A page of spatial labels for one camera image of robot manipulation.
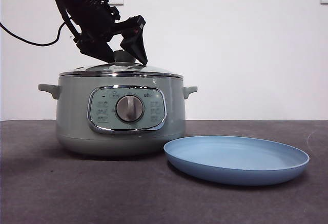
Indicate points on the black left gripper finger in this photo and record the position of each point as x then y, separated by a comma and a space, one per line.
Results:
94, 48
134, 37

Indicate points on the glass lid with green knob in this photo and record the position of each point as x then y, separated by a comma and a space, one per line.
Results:
126, 57

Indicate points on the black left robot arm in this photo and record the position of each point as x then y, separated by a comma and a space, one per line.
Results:
77, 3

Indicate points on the pale green electric steamer pot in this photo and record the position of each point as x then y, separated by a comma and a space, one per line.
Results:
74, 106

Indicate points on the blue round plate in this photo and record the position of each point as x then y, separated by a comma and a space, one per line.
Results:
230, 161

